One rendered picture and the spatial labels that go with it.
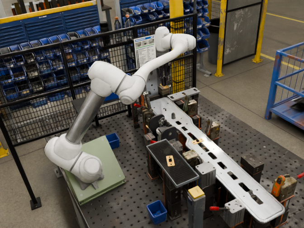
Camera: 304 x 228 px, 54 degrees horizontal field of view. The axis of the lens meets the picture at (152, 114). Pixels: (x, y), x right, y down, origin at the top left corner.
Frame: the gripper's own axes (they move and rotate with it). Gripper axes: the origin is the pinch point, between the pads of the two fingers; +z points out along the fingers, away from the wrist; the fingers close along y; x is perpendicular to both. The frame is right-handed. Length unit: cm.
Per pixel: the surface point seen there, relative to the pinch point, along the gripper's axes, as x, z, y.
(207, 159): -65, 26, -4
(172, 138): -46, 17, -19
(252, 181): -94, 26, 7
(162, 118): -32.9, 8.3, -19.0
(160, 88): 26.2, 21.7, 9.3
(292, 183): -110, 20, 19
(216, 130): -43, 27, 19
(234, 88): 134, 126, 190
